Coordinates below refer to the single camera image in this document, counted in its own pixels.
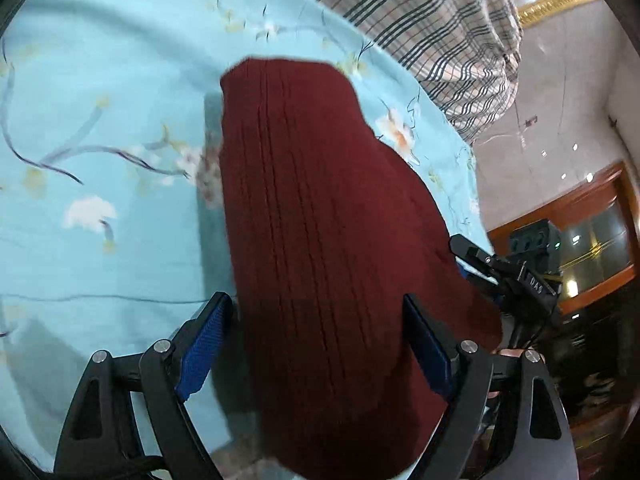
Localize wooden glass cabinet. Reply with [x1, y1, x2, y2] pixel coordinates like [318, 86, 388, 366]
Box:
[487, 160, 640, 316]

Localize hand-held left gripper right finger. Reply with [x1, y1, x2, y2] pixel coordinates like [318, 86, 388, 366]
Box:
[402, 292, 576, 480]

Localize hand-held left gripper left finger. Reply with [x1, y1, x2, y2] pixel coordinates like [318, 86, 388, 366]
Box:
[52, 291, 236, 480]

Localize light blue floral bed sheet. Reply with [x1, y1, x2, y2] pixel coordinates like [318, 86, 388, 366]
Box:
[0, 0, 493, 480]

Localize maroon hooded sweater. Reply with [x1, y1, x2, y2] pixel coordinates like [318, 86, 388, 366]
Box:
[218, 57, 503, 480]

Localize plaid quilt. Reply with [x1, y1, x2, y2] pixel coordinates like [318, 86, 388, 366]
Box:
[250, 0, 523, 146]

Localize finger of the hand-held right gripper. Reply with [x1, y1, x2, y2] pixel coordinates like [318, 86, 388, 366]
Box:
[449, 233, 507, 281]

